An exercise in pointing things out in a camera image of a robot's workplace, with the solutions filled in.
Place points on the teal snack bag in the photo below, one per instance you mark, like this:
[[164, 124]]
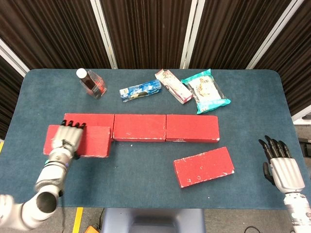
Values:
[[206, 92]]

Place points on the brown corrugated partition panel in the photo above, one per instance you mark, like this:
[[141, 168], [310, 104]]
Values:
[[298, 60], [148, 31], [230, 31], [48, 31], [7, 97]]

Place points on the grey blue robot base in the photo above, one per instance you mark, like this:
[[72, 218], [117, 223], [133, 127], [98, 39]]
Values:
[[153, 221]]

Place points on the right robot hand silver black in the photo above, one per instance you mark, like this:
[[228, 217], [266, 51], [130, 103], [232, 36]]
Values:
[[288, 174]]

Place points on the orange object on floor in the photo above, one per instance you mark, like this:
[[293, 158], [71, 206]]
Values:
[[92, 229]]

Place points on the blue cookie box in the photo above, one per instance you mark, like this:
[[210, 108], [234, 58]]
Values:
[[141, 91]]

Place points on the black device beside table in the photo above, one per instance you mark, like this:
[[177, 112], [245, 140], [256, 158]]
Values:
[[307, 148]]

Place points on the white partition frame post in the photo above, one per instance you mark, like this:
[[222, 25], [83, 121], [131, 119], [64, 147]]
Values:
[[192, 36], [271, 36], [105, 36], [12, 59], [302, 114]]

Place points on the white and pink snack box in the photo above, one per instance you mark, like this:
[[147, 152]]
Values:
[[173, 86]]

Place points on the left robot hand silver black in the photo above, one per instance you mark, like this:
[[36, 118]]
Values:
[[66, 138]]

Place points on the brown bottle with white cap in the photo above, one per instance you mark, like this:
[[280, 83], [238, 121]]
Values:
[[81, 72]]

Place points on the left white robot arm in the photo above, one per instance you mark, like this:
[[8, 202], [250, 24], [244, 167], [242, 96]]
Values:
[[51, 174]]

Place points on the clear plastic square holder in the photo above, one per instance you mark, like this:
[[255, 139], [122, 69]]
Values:
[[96, 75]]

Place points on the blue felt table cover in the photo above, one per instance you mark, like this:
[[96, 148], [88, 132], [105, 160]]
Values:
[[145, 170]]

